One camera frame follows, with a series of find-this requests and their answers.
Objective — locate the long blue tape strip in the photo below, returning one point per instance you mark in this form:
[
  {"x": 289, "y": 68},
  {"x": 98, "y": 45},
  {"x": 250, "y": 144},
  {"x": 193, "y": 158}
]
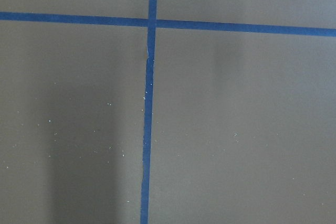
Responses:
[{"x": 148, "y": 106}]

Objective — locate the crossing blue tape strip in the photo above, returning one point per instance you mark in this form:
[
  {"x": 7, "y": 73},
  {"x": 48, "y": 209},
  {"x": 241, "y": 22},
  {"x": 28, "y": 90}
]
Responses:
[{"x": 171, "y": 24}]

